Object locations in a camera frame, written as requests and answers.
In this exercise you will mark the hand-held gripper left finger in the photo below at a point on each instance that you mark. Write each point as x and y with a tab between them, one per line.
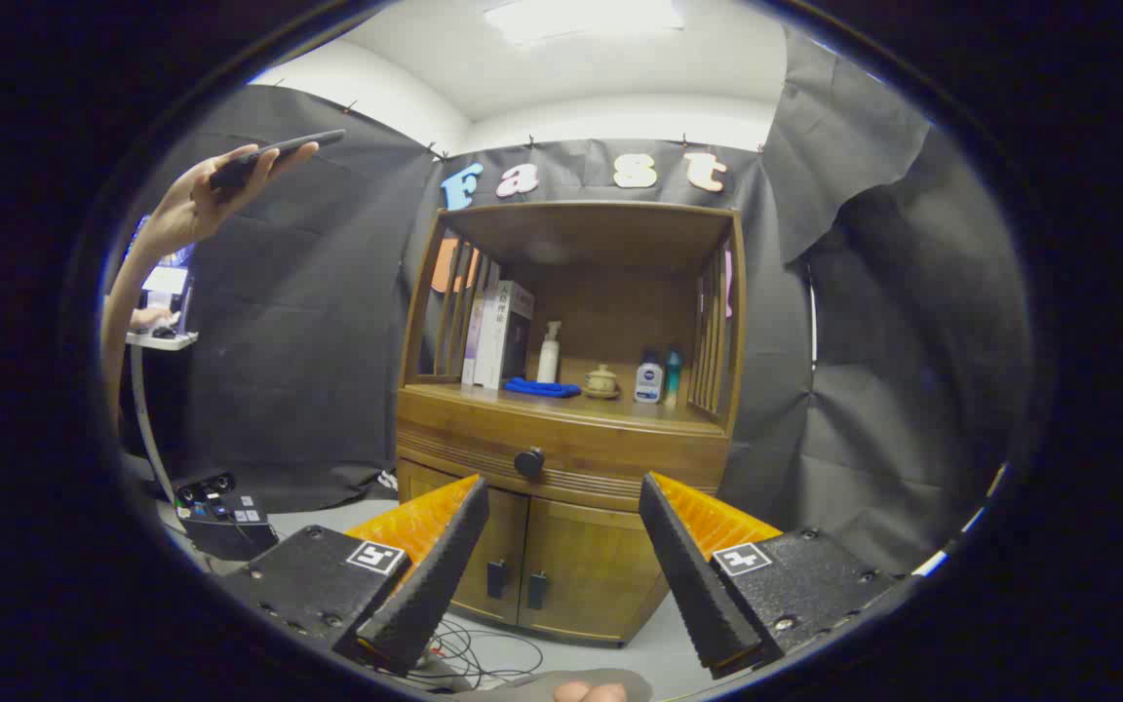
435	575

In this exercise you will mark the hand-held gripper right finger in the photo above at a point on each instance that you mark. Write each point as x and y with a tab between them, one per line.
693	585

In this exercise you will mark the black round drawer knob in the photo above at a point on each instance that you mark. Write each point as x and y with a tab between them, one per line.
529	462

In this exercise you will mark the black smartphone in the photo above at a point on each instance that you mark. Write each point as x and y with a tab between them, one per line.
289	148

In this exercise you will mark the wooden countertop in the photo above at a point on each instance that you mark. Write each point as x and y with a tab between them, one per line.
600	409

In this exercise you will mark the wooden cabinet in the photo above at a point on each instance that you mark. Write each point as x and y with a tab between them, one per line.
610	322

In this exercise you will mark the white lotion bottle blue cap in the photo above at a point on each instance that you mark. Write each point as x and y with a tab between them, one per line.
649	382

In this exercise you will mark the teal bottle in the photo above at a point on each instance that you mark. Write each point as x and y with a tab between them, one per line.
674	375

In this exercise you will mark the blue cloth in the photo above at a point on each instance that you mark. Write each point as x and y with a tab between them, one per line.
542	388

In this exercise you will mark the cream lidded tea bowl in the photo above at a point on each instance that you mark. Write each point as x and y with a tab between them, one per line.
601	382

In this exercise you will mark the white pump bottle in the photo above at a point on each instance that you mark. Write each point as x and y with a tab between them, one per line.
548	361

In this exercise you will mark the white book with portrait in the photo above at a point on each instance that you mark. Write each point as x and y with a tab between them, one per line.
503	336

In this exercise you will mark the ceiling light panel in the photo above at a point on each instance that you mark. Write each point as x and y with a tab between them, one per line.
581	18

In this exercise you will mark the black camera device box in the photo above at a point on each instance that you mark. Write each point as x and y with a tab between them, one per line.
220	531

